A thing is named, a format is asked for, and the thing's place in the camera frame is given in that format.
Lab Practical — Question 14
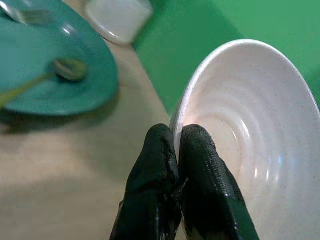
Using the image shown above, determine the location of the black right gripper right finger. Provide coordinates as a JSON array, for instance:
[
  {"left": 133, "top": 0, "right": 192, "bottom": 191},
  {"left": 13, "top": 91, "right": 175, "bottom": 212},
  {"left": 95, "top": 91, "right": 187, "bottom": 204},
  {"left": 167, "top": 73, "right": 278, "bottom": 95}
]
[{"left": 178, "top": 124, "right": 260, "bottom": 240}]

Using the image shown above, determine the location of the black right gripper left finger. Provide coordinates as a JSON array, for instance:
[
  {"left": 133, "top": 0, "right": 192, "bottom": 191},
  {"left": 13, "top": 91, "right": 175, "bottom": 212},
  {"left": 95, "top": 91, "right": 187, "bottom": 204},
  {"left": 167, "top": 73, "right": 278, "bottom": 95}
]
[{"left": 109, "top": 123, "right": 181, "bottom": 240}]

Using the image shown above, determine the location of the white speckled ceramic bowl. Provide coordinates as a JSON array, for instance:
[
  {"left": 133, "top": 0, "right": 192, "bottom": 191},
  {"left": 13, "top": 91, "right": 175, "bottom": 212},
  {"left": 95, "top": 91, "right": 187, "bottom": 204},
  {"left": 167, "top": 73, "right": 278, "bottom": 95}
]
[{"left": 169, "top": 38, "right": 320, "bottom": 240}]

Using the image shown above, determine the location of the gold metal spoon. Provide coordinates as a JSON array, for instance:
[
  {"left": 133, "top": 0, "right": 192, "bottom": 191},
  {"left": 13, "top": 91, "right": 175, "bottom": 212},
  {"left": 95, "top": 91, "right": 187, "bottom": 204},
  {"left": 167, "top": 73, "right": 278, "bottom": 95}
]
[{"left": 0, "top": 58, "right": 87, "bottom": 108}]

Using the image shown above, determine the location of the teal ceramic plate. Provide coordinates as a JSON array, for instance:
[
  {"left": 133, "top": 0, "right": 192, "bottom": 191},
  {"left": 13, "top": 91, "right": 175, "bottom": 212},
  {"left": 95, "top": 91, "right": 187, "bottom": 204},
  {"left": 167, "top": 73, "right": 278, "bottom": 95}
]
[{"left": 0, "top": 0, "right": 119, "bottom": 117}]

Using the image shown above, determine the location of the green placemat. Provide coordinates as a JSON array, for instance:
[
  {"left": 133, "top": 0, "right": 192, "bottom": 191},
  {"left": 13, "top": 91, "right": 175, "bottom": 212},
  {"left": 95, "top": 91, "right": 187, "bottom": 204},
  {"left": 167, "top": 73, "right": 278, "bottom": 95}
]
[{"left": 130, "top": 0, "right": 320, "bottom": 118}]

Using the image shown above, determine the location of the white square ceramic dish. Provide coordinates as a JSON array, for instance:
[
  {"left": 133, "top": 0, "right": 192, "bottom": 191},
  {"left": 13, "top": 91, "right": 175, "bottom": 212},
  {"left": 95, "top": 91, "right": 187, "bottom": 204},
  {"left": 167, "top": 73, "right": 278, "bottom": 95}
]
[{"left": 84, "top": 0, "right": 154, "bottom": 45}]

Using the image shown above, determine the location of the silver metal fork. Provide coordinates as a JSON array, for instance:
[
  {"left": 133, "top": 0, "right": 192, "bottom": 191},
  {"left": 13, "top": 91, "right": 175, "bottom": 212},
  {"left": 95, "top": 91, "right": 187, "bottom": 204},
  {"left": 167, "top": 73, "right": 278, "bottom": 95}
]
[{"left": 0, "top": 1, "right": 51, "bottom": 25}]

